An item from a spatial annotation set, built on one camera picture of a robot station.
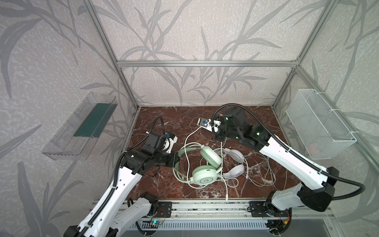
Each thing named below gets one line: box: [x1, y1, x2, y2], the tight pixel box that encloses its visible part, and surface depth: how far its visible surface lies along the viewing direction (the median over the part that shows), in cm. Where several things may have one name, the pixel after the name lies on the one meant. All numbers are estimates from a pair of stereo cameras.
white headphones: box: [213, 148, 245, 179], surface depth 82 cm
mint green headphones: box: [172, 144, 224, 186], surface depth 58 cm
